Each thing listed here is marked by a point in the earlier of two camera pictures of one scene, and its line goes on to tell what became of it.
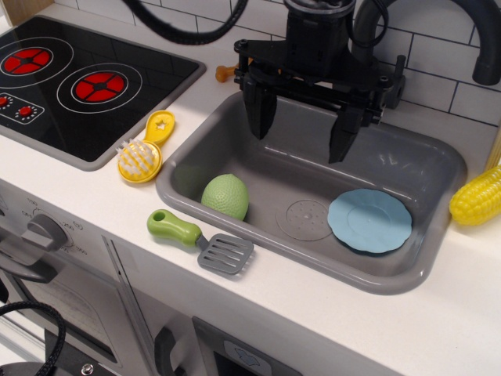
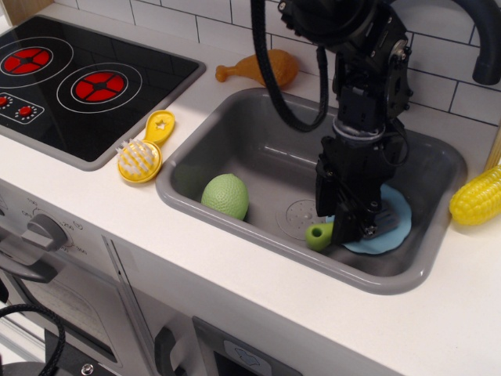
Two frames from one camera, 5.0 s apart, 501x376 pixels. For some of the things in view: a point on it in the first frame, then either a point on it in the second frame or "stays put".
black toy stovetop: x=80 y=95 stays put
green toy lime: x=228 y=193 stays put
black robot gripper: x=315 y=64 -> x=349 y=179
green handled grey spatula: x=223 y=253 -> x=319 y=236
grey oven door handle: x=23 y=258 stays put
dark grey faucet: x=488 y=13 stays put
